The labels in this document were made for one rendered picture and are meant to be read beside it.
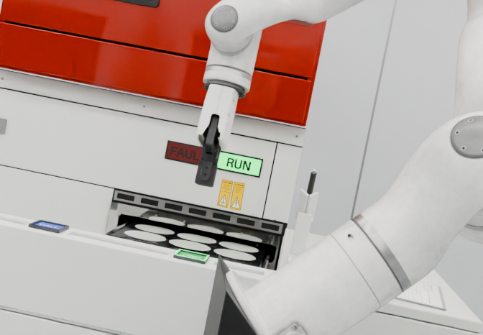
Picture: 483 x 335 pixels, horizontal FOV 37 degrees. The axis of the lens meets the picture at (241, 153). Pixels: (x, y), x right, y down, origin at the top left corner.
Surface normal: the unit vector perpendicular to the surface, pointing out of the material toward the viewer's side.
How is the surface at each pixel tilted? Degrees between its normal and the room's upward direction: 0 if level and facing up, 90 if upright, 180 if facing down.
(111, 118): 90
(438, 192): 98
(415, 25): 90
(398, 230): 72
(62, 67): 90
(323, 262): 57
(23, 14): 90
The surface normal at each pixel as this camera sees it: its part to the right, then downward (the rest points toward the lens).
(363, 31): -0.08, 0.04
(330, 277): -0.18, -0.30
